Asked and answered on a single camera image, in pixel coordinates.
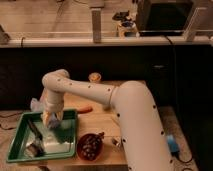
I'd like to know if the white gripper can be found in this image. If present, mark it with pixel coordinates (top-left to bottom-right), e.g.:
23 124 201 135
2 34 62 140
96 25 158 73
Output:
44 90 64 116

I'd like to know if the yellow blue sponge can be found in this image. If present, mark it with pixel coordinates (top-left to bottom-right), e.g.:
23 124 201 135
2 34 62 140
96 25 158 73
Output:
42 111 63 129

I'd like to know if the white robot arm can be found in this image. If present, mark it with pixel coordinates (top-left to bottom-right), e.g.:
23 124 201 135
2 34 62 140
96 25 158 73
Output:
42 69 174 171

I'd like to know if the green plastic tray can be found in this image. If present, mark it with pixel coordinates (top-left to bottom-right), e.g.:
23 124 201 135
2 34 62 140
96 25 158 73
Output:
6 110 78 163

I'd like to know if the clear plastic bag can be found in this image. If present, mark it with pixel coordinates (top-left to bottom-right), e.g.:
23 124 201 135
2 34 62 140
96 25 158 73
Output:
30 90 46 112

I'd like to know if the orange carrot toy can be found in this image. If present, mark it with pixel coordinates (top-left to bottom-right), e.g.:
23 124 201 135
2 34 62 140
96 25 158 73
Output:
77 106 93 114

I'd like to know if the yellow cup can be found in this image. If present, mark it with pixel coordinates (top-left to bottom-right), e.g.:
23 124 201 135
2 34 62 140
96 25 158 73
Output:
88 72 101 83

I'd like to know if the black spatula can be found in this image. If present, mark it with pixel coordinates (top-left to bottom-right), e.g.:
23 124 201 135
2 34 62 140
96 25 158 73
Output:
25 119 45 157

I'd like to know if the dark red bowl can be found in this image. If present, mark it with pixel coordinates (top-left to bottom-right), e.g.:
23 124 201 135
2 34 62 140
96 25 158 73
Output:
77 132 104 161

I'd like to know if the small metal object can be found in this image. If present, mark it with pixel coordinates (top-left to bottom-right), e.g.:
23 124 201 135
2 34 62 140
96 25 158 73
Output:
111 138 121 147

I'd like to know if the blue object on floor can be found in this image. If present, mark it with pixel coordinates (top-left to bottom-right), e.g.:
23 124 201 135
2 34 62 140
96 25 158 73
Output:
166 135 180 154

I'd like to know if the black monitor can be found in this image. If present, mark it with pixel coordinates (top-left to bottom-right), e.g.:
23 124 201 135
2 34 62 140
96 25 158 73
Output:
136 0 193 34

